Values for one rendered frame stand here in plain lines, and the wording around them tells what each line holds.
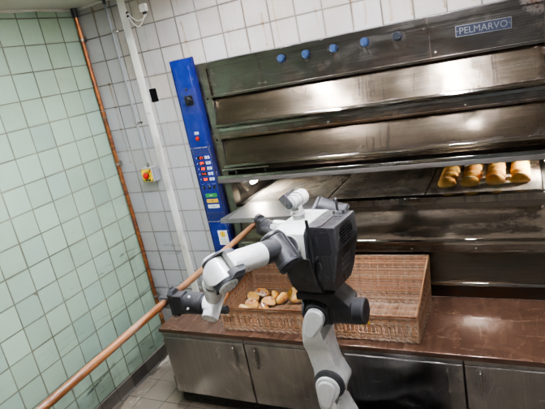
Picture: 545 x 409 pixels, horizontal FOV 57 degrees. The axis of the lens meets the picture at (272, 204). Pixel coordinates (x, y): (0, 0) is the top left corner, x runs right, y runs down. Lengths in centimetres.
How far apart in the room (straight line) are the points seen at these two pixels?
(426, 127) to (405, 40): 45
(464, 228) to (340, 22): 127
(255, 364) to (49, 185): 165
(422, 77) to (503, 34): 40
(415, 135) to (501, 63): 52
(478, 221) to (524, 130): 53
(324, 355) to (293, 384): 73
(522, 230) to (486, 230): 17
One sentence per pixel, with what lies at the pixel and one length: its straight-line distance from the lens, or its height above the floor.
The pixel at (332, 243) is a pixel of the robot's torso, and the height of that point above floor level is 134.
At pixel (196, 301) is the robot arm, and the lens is 201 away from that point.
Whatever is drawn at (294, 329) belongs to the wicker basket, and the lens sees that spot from 287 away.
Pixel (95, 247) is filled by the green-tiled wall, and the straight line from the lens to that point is 357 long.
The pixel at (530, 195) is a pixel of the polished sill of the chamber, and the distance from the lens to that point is 280.
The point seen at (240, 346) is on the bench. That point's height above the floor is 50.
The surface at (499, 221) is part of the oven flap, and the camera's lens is 286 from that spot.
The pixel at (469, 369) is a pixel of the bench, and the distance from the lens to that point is 264.
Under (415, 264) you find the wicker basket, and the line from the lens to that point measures 296.
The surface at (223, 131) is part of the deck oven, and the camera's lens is 316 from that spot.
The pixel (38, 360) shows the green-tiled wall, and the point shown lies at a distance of 337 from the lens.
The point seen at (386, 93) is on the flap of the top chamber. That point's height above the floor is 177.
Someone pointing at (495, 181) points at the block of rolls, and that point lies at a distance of 294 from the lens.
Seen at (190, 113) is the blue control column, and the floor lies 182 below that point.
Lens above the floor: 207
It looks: 16 degrees down
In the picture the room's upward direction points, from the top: 11 degrees counter-clockwise
